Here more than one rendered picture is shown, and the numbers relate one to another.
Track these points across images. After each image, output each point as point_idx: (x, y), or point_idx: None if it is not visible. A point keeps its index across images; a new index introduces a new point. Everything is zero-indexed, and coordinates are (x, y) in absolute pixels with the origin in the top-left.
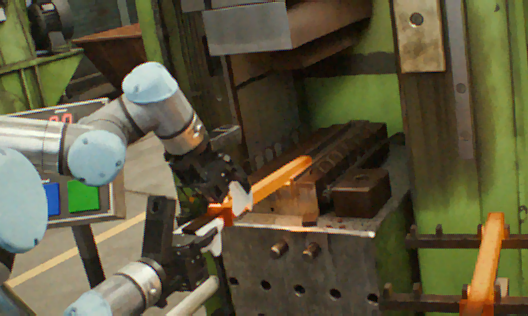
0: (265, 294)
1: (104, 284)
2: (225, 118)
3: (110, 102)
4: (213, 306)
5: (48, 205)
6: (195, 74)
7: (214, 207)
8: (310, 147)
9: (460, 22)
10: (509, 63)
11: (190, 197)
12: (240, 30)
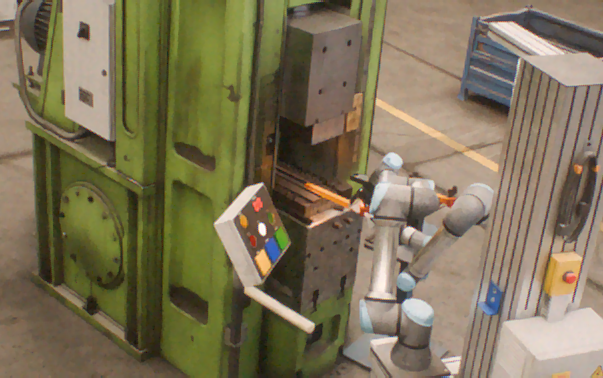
0: (320, 254)
1: (422, 234)
2: (267, 177)
3: (388, 172)
4: (231, 299)
5: (275, 251)
6: (260, 157)
7: (363, 208)
8: (280, 180)
9: (362, 106)
10: (371, 118)
11: (366, 206)
12: (326, 130)
